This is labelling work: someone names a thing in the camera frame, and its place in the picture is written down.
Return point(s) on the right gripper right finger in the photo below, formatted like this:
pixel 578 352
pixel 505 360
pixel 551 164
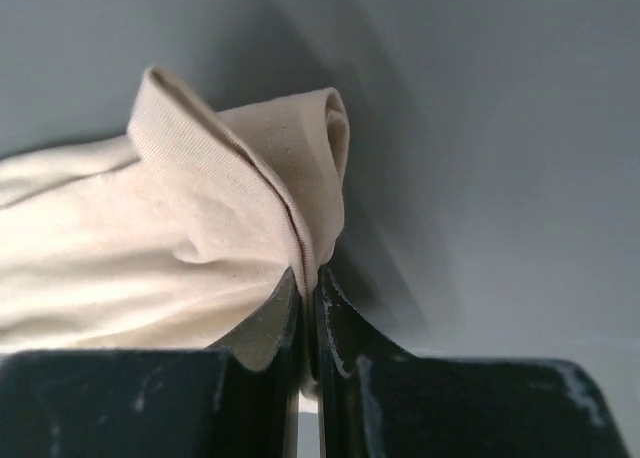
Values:
pixel 379 400

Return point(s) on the beige t shirt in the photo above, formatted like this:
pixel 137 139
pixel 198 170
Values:
pixel 173 233

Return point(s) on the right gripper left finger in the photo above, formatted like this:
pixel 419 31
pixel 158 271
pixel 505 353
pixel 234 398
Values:
pixel 235 398

